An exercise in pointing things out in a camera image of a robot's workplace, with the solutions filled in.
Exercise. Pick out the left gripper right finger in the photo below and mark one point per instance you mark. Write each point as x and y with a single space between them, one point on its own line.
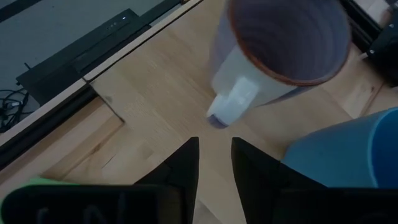
252 174

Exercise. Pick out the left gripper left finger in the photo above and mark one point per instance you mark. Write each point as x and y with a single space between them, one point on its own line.
185 168

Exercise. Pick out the light blue tall cup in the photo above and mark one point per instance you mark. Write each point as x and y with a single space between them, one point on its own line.
342 155

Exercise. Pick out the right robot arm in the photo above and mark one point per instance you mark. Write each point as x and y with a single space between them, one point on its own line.
387 49

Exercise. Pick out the black electronics box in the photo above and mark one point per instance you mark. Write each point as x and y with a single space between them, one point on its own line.
87 53

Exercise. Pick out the black frame wooden shelf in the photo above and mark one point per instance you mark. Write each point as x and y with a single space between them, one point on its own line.
168 93

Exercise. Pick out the black table frame rail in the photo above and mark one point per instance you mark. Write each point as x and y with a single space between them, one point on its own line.
46 126

